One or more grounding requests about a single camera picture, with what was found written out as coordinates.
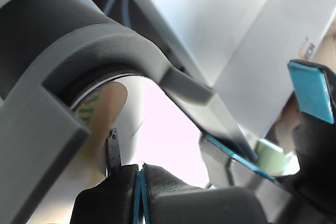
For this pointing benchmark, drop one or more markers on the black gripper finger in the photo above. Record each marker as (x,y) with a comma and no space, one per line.
(105,203)
(183,203)

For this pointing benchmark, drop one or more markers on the gray fixture with cylindrical legs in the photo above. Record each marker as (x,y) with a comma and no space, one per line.
(92,51)

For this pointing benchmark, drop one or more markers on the white cardboard box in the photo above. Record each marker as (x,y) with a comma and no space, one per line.
(262,51)

